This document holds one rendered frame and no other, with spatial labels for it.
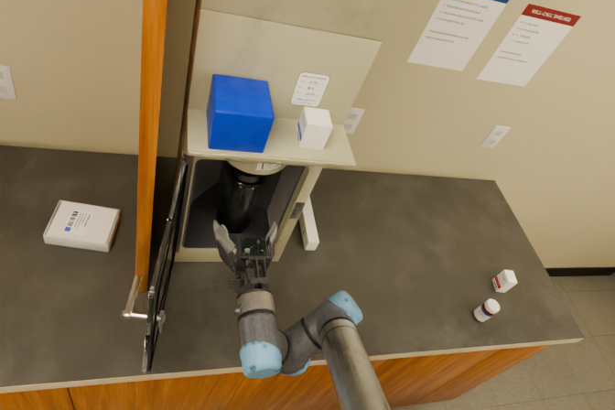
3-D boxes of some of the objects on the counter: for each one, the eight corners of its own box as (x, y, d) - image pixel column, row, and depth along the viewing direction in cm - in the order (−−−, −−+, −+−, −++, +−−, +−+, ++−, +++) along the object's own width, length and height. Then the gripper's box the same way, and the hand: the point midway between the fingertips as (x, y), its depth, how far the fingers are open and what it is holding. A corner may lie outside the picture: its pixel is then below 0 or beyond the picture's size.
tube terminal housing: (168, 191, 138) (196, -60, 84) (269, 196, 149) (350, -25, 95) (167, 262, 123) (199, 8, 68) (278, 261, 134) (383, 42, 79)
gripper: (305, 284, 91) (290, 206, 103) (210, 285, 84) (207, 202, 97) (294, 302, 97) (281, 227, 109) (205, 306, 91) (202, 225, 103)
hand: (244, 222), depth 105 cm, fingers open, 14 cm apart
